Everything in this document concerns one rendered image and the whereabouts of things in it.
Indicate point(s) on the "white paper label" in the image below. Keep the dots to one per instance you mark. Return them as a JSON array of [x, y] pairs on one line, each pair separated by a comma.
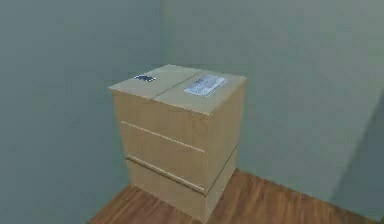
[[204, 85]]

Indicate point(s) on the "tan cardboard box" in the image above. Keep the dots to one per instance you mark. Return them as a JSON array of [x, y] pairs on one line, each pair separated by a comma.
[[166, 146]]

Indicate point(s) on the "small dark blue label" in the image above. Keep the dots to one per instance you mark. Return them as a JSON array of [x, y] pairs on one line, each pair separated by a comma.
[[144, 78]]

